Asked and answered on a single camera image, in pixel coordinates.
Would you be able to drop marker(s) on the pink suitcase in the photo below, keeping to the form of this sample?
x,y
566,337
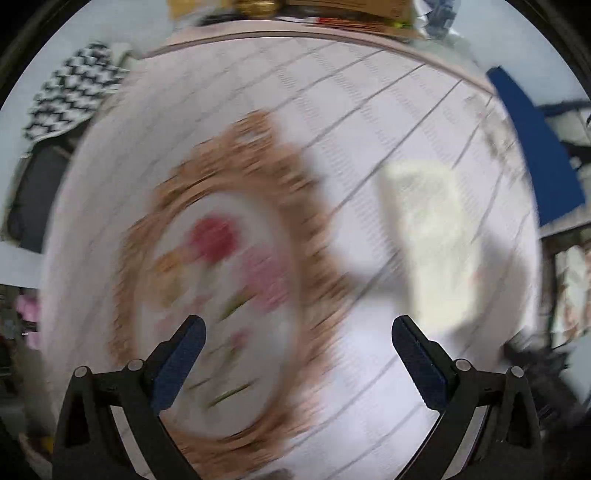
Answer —
x,y
27,311

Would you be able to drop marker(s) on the yellow snack bag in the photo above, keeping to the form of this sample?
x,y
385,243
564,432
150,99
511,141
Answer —
x,y
196,7

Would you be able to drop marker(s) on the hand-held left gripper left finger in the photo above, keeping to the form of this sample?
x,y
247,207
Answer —
x,y
180,364

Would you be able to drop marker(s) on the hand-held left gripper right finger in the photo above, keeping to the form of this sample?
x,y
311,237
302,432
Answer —
x,y
420,364

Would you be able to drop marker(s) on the beige patterned towel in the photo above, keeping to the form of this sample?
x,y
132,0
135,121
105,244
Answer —
x,y
572,290

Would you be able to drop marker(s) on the black white checkered cloth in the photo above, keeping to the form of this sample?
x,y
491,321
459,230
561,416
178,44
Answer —
x,y
69,90

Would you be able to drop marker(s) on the brown cardboard box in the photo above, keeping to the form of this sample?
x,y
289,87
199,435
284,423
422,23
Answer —
x,y
351,11

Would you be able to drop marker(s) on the cream cloth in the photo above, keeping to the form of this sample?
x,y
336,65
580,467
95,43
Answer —
x,y
429,230

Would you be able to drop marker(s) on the floral diamond pattern tablecloth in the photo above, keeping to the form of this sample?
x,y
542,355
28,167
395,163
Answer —
x,y
369,115

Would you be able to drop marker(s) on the blue cushion board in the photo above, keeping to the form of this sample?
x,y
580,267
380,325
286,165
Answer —
x,y
538,147

